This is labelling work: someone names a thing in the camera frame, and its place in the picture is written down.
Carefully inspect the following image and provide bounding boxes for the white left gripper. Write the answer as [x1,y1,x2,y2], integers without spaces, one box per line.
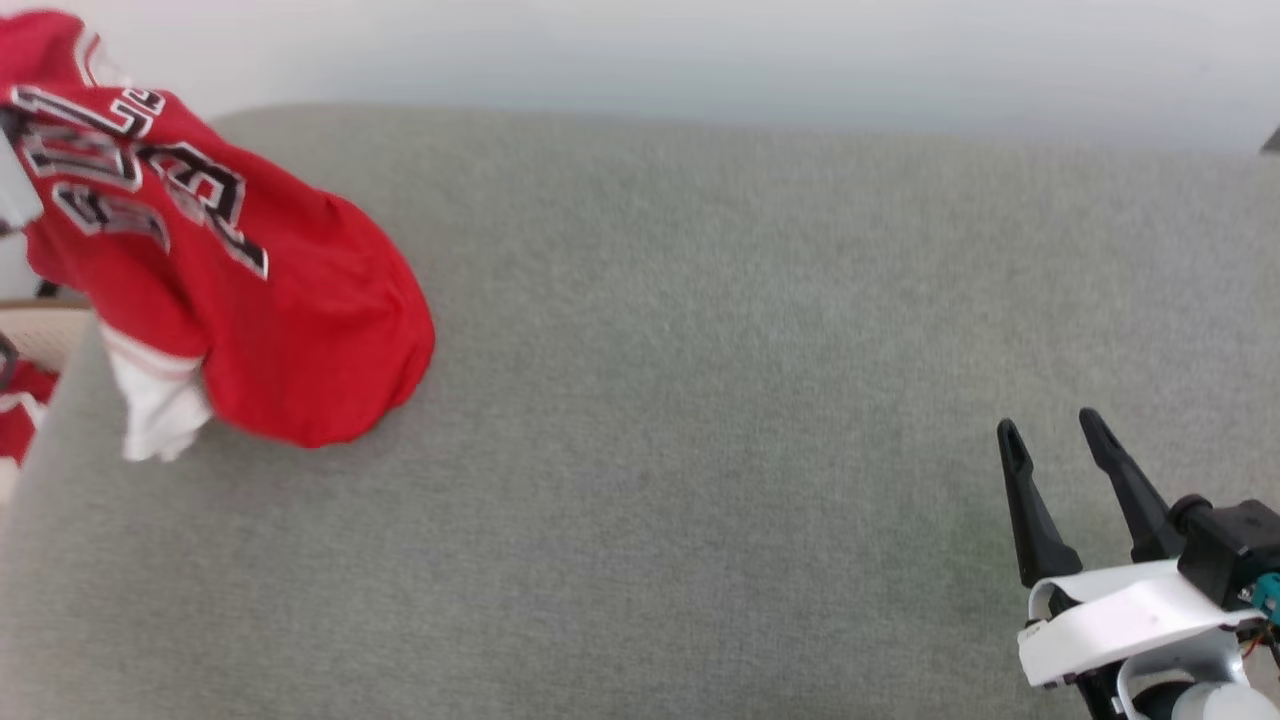
[0,130,44,237]

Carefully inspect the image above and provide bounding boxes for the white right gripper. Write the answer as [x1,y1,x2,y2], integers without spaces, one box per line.
[997,407,1267,720]

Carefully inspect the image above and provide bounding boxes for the red basketball jersey white sleeves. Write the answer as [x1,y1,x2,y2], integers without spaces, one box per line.
[0,10,437,463]

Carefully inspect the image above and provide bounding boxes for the red garment in basket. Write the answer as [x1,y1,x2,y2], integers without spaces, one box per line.
[0,360,59,469]

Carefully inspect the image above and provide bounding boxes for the beige laundry basket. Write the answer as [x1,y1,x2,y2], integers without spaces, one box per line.
[0,304,93,374]

